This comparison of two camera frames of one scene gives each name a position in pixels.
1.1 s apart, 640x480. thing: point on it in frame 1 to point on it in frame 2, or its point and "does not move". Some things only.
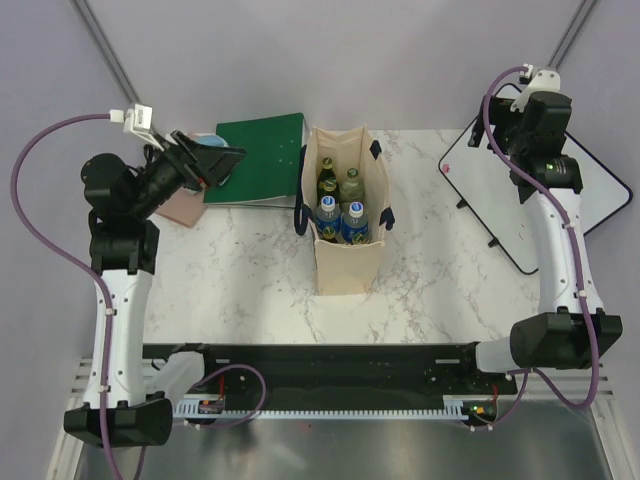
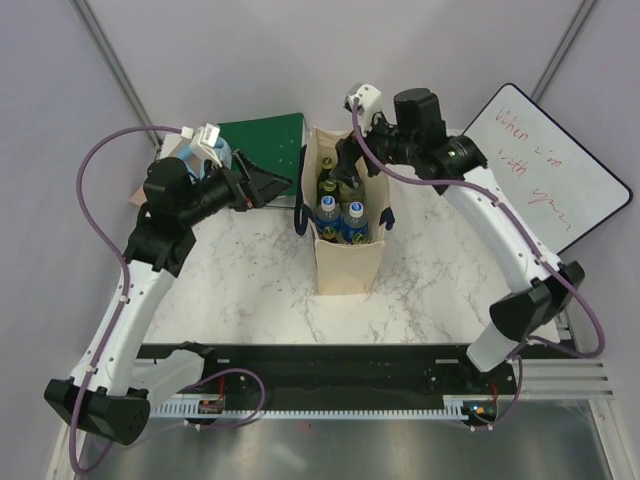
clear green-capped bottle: [353, 189] does not move
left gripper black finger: [216, 162] to [258, 184]
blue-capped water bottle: [354, 222] does not move
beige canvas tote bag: [344, 269] does not move
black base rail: [343, 371] does not move
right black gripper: [500, 115] to [348, 152]
